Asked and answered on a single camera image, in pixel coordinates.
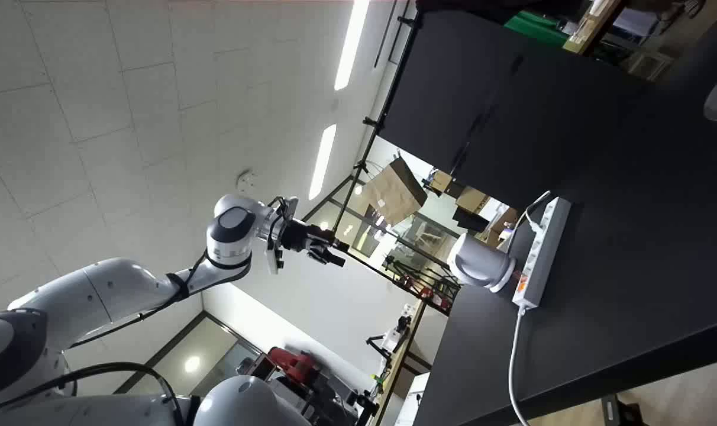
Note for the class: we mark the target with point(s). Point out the black tripod stand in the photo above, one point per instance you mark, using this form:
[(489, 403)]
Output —
[(364, 163)]

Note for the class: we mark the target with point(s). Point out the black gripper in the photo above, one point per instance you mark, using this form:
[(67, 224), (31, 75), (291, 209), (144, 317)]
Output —
[(296, 235)]

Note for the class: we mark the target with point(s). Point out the black backdrop panel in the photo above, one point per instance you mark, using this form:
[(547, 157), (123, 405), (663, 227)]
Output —
[(467, 86)]

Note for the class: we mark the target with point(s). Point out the wooden yellow board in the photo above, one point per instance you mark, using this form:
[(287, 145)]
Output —
[(585, 28)]

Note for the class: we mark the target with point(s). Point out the short ceiling light strip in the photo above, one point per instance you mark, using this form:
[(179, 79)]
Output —
[(323, 163)]

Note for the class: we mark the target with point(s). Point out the long ceiling light strip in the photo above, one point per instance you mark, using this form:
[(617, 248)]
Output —
[(352, 43)]

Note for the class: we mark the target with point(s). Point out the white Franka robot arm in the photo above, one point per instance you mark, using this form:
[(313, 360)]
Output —
[(99, 293)]

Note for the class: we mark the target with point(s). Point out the small brown cardboard box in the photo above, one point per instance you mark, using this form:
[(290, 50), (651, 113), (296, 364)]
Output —
[(471, 201)]

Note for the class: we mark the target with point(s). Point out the green box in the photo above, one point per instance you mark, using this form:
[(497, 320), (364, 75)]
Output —
[(536, 29)]

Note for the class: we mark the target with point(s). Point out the white power strip orange switch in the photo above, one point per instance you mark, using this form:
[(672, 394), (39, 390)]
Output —
[(540, 255)]

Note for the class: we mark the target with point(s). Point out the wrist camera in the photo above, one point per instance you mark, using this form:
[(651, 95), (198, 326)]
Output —
[(284, 209)]

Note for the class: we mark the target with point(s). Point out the large brown cardboard box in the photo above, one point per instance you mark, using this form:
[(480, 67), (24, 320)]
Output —
[(393, 194)]

